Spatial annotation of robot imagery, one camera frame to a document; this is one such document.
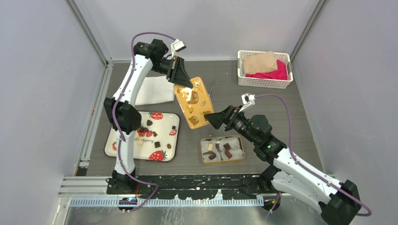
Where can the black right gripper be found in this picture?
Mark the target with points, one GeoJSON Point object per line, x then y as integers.
{"type": "Point", "coordinates": [216, 119]}

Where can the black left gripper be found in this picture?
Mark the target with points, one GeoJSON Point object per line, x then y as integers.
{"type": "Point", "coordinates": [176, 72]}

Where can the gold bear print lid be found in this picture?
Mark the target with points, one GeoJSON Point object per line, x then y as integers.
{"type": "Point", "coordinates": [194, 102]}

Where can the brown chocolate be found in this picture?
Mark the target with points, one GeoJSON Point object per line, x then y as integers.
{"type": "Point", "coordinates": [228, 154]}

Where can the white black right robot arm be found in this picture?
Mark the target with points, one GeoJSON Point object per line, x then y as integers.
{"type": "Point", "coordinates": [336, 201]}

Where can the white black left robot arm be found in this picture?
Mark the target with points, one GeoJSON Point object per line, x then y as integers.
{"type": "Point", "coordinates": [120, 109]}

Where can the white square chocolate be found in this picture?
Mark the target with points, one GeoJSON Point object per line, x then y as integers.
{"type": "Point", "coordinates": [140, 142]}

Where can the white folded towel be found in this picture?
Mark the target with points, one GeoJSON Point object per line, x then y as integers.
{"type": "Point", "coordinates": [155, 90]}

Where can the gold tin box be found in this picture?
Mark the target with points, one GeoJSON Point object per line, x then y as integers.
{"type": "Point", "coordinates": [222, 149]}

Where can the white paper liner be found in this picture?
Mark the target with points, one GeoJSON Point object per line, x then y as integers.
{"type": "Point", "coordinates": [233, 153]}

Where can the white plastic basket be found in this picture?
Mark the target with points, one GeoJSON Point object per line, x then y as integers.
{"type": "Point", "coordinates": [242, 80]}

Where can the white strawberry print tray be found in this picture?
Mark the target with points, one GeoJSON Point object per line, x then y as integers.
{"type": "Point", "coordinates": [156, 127]}

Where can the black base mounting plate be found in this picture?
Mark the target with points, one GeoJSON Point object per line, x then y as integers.
{"type": "Point", "coordinates": [195, 187]}

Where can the beige cloth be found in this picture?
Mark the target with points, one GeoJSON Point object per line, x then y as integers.
{"type": "Point", "coordinates": [260, 63]}

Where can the pink red cloth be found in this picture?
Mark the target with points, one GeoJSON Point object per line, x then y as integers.
{"type": "Point", "coordinates": [279, 74]}

